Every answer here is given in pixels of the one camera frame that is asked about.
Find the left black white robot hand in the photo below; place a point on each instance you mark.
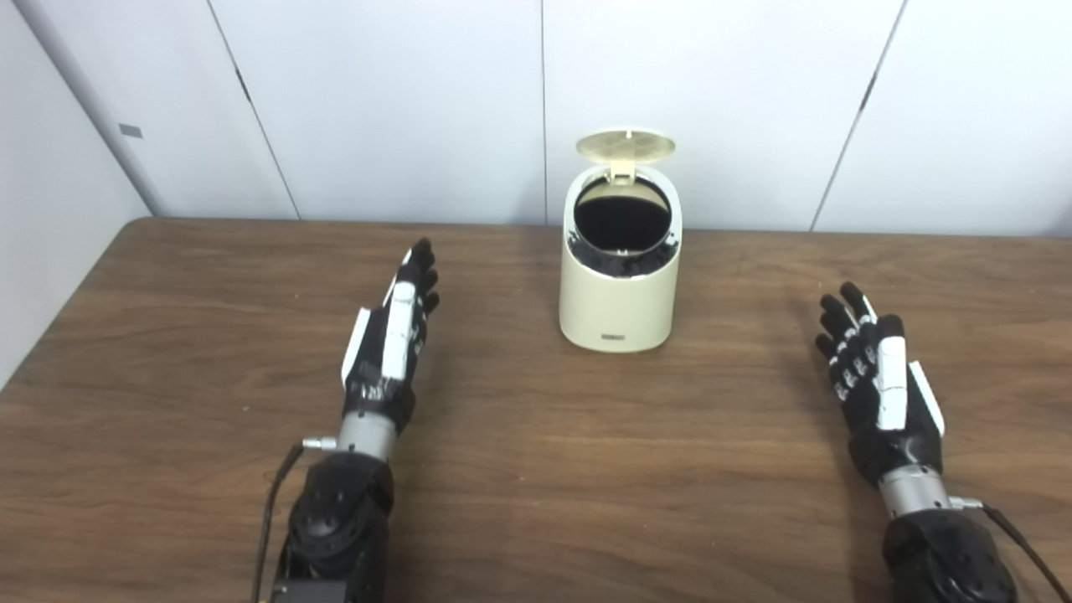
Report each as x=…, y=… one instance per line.
x=389, y=360

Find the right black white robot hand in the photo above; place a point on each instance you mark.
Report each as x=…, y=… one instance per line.
x=888, y=402

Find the cream-colored bin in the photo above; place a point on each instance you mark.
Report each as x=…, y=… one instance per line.
x=621, y=306

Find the round cream bin lid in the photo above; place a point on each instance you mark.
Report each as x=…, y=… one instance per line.
x=626, y=146

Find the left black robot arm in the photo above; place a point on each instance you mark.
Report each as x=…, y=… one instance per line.
x=339, y=519

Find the small grey wall label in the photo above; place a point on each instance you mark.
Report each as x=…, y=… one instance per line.
x=130, y=131

